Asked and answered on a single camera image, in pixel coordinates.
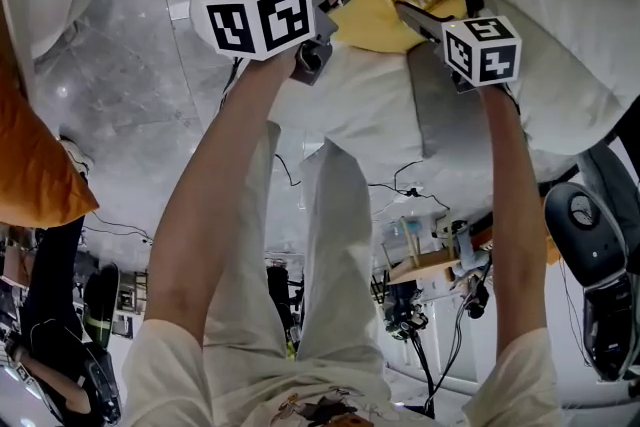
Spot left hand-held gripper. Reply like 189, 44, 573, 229
203, 0, 376, 87

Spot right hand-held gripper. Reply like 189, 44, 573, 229
393, 0, 525, 95

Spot white egg-shaped beanbag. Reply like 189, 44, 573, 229
189, 0, 640, 184

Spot person's right forearm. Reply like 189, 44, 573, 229
478, 82, 550, 357

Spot person's left forearm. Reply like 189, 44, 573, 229
143, 48, 302, 347

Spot person's beige trousers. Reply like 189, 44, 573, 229
201, 119, 392, 399

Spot dark grey machine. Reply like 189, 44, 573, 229
542, 181, 640, 385

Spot orange cushion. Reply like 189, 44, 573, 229
0, 59, 101, 230

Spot person's cream t-shirt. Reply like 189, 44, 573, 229
121, 318, 564, 427

